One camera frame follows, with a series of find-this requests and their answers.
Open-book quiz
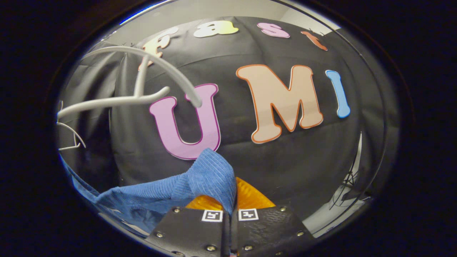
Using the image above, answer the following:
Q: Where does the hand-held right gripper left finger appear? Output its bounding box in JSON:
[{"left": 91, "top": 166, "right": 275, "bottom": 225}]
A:
[{"left": 146, "top": 195, "right": 231, "bottom": 257}]

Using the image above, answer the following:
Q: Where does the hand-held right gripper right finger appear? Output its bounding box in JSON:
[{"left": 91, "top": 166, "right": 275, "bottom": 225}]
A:
[{"left": 232, "top": 177, "right": 315, "bottom": 257}]

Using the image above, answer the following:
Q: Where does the blue corduroy jacket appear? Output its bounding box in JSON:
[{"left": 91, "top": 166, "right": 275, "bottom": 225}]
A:
[{"left": 59, "top": 148, "right": 238, "bottom": 238}]

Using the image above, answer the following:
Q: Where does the white clothes hanger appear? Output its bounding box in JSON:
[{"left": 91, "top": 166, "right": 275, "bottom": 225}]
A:
[
  {"left": 56, "top": 46, "right": 203, "bottom": 120},
  {"left": 56, "top": 101, "right": 87, "bottom": 151}
]

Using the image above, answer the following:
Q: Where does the black backdrop cloth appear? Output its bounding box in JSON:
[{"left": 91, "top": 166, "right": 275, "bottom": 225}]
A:
[{"left": 55, "top": 16, "right": 400, "bottom": 222}]

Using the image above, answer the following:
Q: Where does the tangle of black cables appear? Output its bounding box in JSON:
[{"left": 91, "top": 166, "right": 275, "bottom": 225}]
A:
[{"left": 329, "top": 171, "right": 372, "bottom": 212}]

